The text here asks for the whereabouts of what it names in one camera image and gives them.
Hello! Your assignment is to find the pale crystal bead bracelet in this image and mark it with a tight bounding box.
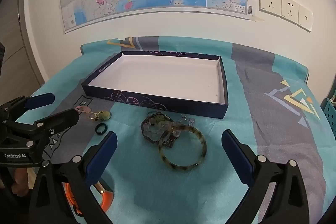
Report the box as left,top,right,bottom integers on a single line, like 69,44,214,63
147,119,179,141

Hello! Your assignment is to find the purple beaded bracelet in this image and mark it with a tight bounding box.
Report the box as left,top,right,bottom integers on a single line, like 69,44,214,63
140,112,181,148

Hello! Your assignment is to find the teal plastic basket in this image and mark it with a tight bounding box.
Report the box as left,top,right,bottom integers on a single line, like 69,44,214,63
320,97,336,135

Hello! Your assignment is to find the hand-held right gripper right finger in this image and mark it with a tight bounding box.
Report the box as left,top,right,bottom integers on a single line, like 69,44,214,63
221,130,315,224

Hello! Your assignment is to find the white wall outlet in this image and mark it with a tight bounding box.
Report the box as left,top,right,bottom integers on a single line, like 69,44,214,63
297,5,314,32
280,0,300,22
259,0,282,14

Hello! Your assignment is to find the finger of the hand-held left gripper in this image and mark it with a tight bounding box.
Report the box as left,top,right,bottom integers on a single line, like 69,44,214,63
0,93,55,122
14,108,80,148

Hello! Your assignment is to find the dark blue shallow box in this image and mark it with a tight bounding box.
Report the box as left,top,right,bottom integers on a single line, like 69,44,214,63
81,50,228,119

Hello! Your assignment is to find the tortoiseshell bangle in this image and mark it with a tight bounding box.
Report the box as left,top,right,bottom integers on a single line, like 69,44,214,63
158,124,207,170

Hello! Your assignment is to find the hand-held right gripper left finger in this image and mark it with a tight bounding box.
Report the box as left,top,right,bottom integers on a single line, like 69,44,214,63
29,132,118,224

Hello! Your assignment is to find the clear bead bracelet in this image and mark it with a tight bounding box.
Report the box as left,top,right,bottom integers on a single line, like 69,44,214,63
180,114,197,127

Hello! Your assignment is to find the dark green ring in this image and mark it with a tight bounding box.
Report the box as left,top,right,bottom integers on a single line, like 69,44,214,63
95,123,109,136

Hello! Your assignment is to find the person's left hand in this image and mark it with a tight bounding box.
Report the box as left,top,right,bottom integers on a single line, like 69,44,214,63
11,168,37,196

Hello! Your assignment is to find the grey cabinet door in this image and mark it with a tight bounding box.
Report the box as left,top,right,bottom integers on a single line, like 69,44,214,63
0,0,46,98

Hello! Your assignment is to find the teal and grey blanket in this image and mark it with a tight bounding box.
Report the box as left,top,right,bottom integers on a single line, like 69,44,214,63
26,36,336,224

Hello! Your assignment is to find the orange wristwatch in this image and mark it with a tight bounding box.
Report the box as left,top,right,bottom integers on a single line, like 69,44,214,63
63,179,115,214

